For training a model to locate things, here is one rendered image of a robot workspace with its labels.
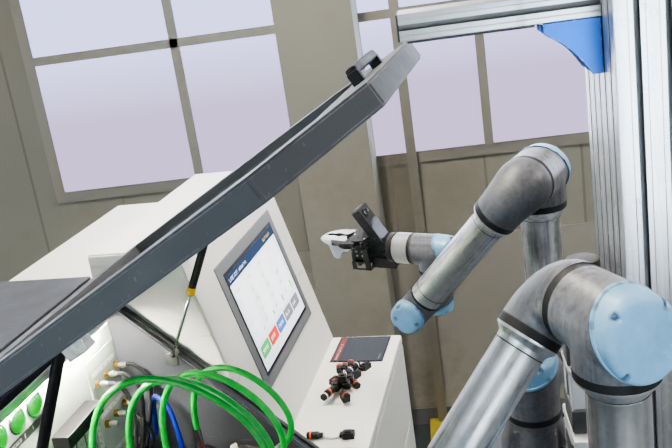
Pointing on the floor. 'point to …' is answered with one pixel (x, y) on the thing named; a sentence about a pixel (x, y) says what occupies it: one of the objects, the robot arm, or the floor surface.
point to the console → (211, 322)
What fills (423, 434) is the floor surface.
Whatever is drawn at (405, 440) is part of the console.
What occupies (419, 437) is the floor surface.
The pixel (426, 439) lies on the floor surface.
